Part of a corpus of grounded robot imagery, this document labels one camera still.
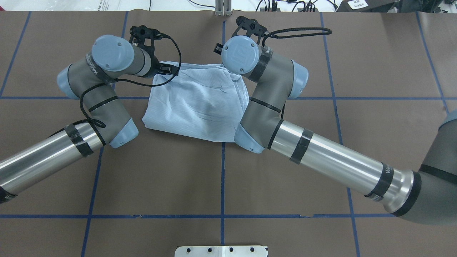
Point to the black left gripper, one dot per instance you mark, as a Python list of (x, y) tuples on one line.
[(157, 66)]

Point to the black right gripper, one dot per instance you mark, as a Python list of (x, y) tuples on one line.
[(217, 48)]

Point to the light blue button shirt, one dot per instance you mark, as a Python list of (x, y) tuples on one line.
[(203, 101)]

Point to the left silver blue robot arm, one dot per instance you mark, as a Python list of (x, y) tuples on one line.
[(106, 120)]

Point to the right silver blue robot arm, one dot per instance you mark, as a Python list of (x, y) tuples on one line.
[(426, 196)]

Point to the clear plastic bag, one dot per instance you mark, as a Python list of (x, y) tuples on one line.
[(78, 5)]

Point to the aluminium frame post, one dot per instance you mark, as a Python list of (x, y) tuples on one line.
[(223, 7)]

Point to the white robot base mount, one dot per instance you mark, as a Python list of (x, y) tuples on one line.
[(222, 251)]

